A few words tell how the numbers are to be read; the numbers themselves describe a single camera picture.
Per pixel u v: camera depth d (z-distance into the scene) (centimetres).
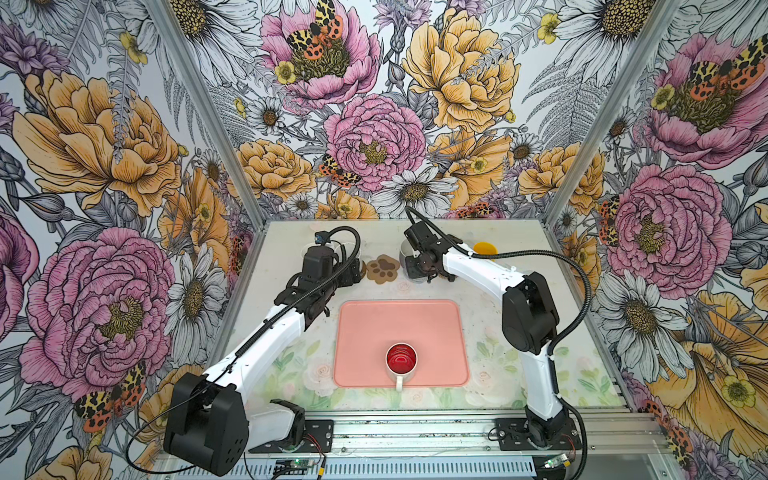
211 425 40
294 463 71
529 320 54
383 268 108
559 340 55
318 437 74
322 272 62
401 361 85
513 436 74
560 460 71
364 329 93
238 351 46
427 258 70
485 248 102
